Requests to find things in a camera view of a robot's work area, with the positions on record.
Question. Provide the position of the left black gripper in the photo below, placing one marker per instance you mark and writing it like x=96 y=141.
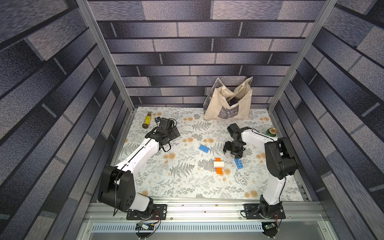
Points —
x=174 y=135

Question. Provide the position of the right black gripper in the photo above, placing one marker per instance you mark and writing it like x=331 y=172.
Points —
x=234 y=147

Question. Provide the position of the white lego brick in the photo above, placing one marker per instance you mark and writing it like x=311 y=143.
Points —
x=219 y=164

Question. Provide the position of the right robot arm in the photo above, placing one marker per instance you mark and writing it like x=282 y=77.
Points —
x=281 y=161

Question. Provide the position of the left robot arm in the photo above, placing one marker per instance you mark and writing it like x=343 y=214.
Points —
x=117 y=184

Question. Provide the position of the blue lego brick right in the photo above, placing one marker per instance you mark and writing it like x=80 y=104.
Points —
x=239 y=163

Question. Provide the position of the blue lego brick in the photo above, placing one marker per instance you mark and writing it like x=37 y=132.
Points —
x=204 y=148
x=239 y=163

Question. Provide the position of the blue lego brick left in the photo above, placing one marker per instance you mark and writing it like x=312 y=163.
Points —
x=204 y=148

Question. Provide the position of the yellow label brown bottle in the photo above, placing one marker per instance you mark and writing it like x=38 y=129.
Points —
x=147 y=120

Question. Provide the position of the green beverage can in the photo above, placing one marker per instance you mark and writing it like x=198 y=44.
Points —
x=272 y=132

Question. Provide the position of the beige canvas tote bag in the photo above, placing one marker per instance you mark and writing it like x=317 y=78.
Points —
x=224 y=104

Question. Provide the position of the right circuit board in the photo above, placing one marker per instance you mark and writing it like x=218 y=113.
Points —
x=270 y=230

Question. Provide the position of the circuit board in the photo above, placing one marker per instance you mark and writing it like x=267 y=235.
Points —
x=270 y=230
x=140 y=226

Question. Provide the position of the left circuit board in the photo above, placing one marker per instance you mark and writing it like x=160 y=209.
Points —
x=140 y=226

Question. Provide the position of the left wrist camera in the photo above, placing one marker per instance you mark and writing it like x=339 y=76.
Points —
x=165 y=124

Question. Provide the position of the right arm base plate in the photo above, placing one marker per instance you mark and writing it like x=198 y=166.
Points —
x=265 y=212

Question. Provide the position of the aluminium front rail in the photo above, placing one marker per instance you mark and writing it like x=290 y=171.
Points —
x=209 y=219

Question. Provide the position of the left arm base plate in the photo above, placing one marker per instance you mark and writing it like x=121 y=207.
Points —
x=153 y=212

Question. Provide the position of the left aluminium frame post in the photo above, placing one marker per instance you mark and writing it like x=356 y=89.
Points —
x=96 y=33

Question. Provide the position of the aluminium frame post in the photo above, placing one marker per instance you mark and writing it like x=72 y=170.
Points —
x=318 y=24
x=96 y=33

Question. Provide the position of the right aluminium frame post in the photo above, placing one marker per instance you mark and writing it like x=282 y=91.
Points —
x=318 y=24

